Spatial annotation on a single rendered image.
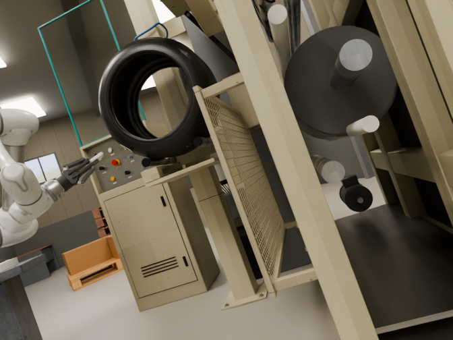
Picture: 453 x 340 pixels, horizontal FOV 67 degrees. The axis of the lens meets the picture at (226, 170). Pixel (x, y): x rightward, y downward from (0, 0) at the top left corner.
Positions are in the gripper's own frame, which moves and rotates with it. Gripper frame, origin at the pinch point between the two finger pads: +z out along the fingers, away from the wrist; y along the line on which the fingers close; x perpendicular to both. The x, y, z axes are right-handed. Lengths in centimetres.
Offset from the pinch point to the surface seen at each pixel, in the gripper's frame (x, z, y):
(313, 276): 51, 1, 96
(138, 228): -95, 15, 18
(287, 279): 47, -4, 91
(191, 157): -20, 45, 24
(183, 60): 34, 49, 2
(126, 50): 26, 40, -23
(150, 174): -2.4, 12.9, 22.0
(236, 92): 13, 75, 23
